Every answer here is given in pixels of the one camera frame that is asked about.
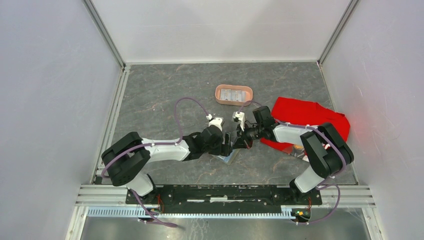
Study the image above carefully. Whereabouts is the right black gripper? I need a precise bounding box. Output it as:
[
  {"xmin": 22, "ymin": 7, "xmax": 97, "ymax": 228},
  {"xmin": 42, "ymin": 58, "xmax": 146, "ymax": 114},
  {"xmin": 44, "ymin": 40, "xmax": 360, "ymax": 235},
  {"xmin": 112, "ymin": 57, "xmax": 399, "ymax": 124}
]
[{"xmin": 232, "ymin": 121, "xmax": 264, "ymax": 149}]

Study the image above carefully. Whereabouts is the grey card holder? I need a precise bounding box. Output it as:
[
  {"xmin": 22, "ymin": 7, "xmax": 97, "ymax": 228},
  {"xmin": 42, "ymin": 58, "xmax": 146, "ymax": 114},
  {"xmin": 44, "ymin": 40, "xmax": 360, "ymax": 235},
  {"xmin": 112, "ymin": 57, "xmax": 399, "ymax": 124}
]
[{"xmin": 215, "ymin": 149, "xmax": 240, "ymax": 165}]

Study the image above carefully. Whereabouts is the grey credit card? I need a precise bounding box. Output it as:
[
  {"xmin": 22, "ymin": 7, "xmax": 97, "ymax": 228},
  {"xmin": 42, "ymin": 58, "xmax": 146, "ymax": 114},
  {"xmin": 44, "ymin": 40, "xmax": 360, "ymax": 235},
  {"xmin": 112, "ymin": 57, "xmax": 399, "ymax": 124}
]
[
  {"xmin": 231, "ymin": 89, "xmax": 246, "ymax": 103},
  {"xmin": 220, "ymin": 88, "xmax": 232, "ymax": 101}
]

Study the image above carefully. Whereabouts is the pink oval tray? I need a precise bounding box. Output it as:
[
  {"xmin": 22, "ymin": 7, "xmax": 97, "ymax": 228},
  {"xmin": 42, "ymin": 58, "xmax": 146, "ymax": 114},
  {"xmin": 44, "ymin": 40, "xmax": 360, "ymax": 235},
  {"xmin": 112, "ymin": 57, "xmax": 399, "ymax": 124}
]
[{"xmin": 214, "ymin": 84, "xmax": 254, "ymax": 106}]

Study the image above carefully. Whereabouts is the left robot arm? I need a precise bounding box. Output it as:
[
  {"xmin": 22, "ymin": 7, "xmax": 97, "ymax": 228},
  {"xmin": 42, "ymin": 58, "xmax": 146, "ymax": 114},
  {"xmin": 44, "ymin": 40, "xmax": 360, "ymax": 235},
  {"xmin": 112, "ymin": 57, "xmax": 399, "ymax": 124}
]
[{"xmin": 101, "ymin": 125, "xmax": 232, "ymax": 204}]

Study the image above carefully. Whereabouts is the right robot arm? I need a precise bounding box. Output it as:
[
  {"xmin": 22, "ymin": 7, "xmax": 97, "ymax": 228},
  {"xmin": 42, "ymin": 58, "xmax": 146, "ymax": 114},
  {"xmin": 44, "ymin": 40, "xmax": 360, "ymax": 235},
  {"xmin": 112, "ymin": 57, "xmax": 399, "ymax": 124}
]
[{"xmin": 232, "ymin": 106, "xmax": 354, "ymax": 204}]

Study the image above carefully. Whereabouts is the red printed t-shirt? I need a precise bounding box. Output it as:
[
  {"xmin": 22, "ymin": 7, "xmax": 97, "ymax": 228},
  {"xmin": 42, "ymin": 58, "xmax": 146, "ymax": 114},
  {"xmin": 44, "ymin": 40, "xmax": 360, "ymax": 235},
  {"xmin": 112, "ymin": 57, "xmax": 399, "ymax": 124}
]
[{"xmin": 260, "ymin": 97, "xmax": 350, "ymax": 162}]

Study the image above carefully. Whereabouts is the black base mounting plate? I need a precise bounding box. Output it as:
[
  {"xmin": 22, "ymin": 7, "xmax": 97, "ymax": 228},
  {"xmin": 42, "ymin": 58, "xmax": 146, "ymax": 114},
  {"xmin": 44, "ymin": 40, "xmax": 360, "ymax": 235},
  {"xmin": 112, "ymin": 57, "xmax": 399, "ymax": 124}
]
[{"xmin": 141, "ymin": 184, "xmax": 323, "ymax": 214}]

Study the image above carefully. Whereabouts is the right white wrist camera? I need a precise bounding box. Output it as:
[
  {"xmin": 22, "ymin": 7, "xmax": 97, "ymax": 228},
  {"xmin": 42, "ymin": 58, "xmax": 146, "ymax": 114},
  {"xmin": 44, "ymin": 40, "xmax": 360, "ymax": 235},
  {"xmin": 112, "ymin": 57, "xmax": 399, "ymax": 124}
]
[{"xmin": 232, "ymin": 111, "xmax": 246, "ymax": 132}]

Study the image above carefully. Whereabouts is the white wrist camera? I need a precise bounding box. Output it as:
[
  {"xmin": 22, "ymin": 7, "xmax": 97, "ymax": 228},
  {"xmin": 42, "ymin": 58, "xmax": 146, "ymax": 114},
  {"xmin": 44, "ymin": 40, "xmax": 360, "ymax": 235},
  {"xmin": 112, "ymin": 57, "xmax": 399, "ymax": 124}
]
[
  {"xmin": 206, "ymin": 114, "xmax": 225, "ymax": 132},
  {"xmin": 232, "ymin": 111, "xmax": 246, "ymax": 132}
]

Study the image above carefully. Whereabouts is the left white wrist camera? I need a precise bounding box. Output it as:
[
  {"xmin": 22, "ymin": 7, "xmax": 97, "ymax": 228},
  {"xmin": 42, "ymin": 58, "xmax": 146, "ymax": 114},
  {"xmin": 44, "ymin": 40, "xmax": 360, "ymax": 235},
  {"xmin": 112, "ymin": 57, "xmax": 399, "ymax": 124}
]
[{"xmin": 206, "ymin": 114, "xmax": 225, "ymax": 132}]

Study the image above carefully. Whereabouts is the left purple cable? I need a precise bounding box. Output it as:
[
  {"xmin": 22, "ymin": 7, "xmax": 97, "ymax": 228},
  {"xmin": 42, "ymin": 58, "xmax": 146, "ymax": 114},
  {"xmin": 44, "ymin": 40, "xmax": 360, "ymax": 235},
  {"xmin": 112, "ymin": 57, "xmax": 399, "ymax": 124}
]
[{"xmin": 100, "ymin": 96, "xmax": 210, "ymax": 228}]

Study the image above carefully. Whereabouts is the aluminium frame rail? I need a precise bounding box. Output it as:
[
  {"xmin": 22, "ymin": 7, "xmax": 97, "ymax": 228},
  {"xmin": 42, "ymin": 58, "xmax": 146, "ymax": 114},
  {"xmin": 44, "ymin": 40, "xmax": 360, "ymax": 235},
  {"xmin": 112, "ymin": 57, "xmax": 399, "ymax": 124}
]
[{"xmin": 76, "ymin": 184, "xmax": 376, "ymax": 219}]

